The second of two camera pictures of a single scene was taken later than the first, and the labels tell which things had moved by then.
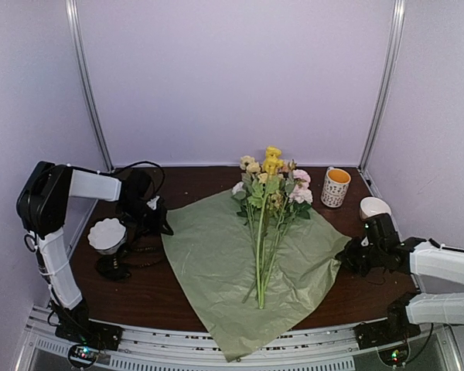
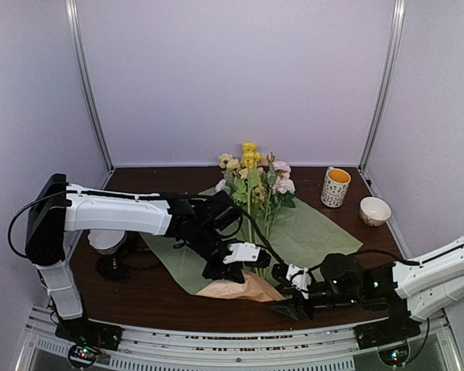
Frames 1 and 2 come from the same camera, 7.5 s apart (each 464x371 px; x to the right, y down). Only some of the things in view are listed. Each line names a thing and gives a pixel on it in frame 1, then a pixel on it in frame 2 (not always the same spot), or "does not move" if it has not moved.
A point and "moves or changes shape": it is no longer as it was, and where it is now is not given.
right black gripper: [347, 254] → [295, 308]
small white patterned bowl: [370, 206] does not move
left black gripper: [158, 226] → [233, 271]
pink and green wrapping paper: [251, 281] moves or changes shape
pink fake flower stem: [299, 199] → [281, 190]
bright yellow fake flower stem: [273, 161] → [250, 156]
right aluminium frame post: [387, 82] does not move
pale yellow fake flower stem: [255, 199] → [232, 165]
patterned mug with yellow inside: [335, 187] does not move
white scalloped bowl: [107, 236] does not move
